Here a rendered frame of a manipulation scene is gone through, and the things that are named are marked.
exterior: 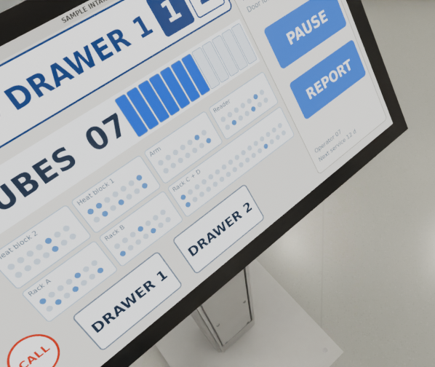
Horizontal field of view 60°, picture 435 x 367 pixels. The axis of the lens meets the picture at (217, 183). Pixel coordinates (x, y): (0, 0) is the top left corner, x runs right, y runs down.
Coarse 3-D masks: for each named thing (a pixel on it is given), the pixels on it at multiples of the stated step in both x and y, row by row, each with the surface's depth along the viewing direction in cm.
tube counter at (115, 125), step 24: (240, 24) 36; (192, 48) 35; (216, 48) 36; (240, 48) 37; (168, 72) 34; (192, 72) 35; (216, 72) 36; (240, 72) 37; (120, 96) 32; (144, 96) 33; (168, 96) 34; (192, 96) 35; (96, 120) 32; (120, 120) 33; (144, 120) 34; (168, 120) 34; (96, 144) 32; (120, 144) 33
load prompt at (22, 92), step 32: (128, 0) 32; (160, 0) 33; (192, 0) 34; (224, 0) 35; (64, 32) 30; (96, 32) 31; (128, 32) 32; (160, 32) 33; (192, 32) 34; (0, 64) 29; (32, 64) 29; (64, 64) 30; (96, 64) 31; (128, 64) 32; (0, 96) 29; (32, 96) 30; (64, 96) 31; (0, 128) 29; (32, 128) 30
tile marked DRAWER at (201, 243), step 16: (240, 192) 39; (224, 208) 38; (240, 208) 39; (256, 208) 40; (192, 224) 37; (208, 224) 38; (224, 224) 38; (240, 224) 39; (256, 224) 40; (176, 240) 36; (192, 240) 37; (208, 240) 38; (224, 240) 39; (192, 256) 37; (208, 256) 38
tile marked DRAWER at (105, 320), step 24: (144, 264) 35; (168, 264) 36; (120, 288) 35; (144, 288) 36; (168, 288) 37; (96, 312) 34; (120, 312) 35; (144, 312) 36; (96, 336) 34; (120, 336) 35
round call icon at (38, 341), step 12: (24, 336) 32; (36, 336) 32; (48, 336) 33; (12, 348) 32; (24, 348) 32; (36, 348) 32; (48, 348) 33; (60, 348) 33; (0, 360) 31; (12, 360) 32; (24, 360) 32; (36, 360) 32; (48, 360) 33; (60, 360) 33
